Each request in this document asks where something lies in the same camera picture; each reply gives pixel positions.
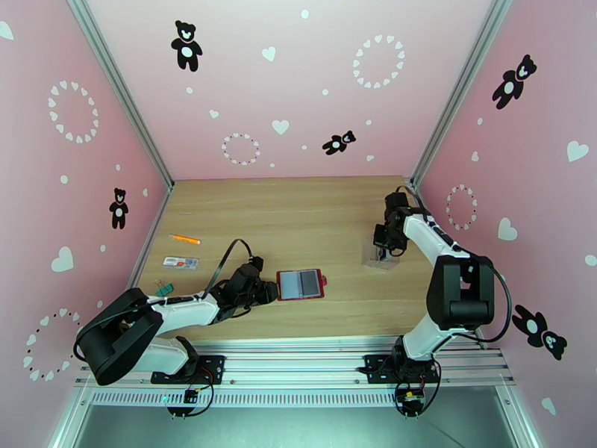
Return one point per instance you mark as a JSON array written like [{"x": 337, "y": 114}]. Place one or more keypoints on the small white eraser packet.
[{"x": 181, "y": 262}]

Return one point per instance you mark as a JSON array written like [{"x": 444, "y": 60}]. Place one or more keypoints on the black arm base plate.
[
  {"x": 214, "y": 367},
  {"x": 373, "y": 367}
]

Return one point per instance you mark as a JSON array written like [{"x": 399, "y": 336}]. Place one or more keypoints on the clear acrylic card box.
[{"x": 371, "y": 257}]

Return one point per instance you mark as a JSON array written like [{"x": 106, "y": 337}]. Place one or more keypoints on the perforated metal strip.
[{"x": 298, "y": 397}]

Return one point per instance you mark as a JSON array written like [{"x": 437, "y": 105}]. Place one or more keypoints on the small black circuit board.
[{"x": 190, "y": 396}]

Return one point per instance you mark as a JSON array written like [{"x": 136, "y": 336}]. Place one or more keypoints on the red leather card holder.
[{"x": 289, "y": 285}]

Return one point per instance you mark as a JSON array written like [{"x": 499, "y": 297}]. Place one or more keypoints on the black teddy bear sticker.
[{"x": 186, "y": 52}]

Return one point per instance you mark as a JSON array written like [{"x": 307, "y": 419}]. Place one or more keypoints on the dark card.
[{"x": 309, "y": 284}]

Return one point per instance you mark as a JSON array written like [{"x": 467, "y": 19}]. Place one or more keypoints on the green binder clip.
[{"x": 165, "y": 289}]

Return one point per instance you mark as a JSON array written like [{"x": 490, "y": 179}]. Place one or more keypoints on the circuit board with yellow connector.
[{"x": 410, "y": 400}]

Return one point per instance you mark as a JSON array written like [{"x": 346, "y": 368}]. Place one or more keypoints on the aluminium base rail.
[{"x": 298, "y": 362}]

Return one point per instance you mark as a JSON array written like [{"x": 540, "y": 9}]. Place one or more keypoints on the orange pen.
[{"x": 184, "y": 239}]

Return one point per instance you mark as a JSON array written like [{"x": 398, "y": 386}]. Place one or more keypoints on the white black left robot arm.
[{"x": 186, "y": 311}]

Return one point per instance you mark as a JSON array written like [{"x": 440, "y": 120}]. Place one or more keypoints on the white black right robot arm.
[{"x": 429, "y": 234}]

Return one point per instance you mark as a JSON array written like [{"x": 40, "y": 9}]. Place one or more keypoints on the aluminium frame post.
[
  {"x": 120, "y": 87},
  {"x": 461, "y": 87}
]

